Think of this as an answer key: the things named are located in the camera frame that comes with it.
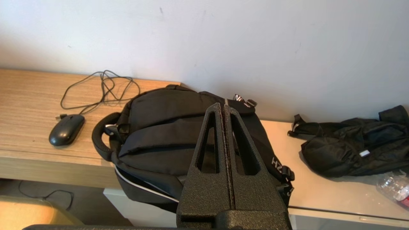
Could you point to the clear plastic bottle red label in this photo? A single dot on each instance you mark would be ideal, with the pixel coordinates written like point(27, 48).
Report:
point(394, 188)

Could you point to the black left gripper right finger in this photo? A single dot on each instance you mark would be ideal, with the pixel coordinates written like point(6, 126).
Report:
point(258, 191)

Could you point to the black computer mouse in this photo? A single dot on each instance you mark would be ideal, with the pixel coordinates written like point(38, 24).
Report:
point(65, 131)

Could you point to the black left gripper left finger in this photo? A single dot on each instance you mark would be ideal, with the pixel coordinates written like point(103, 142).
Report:
point(204, 195)

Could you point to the yellow seat cushion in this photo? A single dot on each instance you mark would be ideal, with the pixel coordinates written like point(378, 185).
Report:
point(25, 214)

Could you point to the black backpack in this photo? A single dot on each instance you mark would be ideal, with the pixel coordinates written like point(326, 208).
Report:
point(153, 127)

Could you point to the light wooden desk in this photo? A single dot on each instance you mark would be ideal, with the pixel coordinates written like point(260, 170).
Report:
point(25, 105)

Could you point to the small black fabric bag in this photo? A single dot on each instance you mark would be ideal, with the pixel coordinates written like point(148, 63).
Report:
point(345, 153)

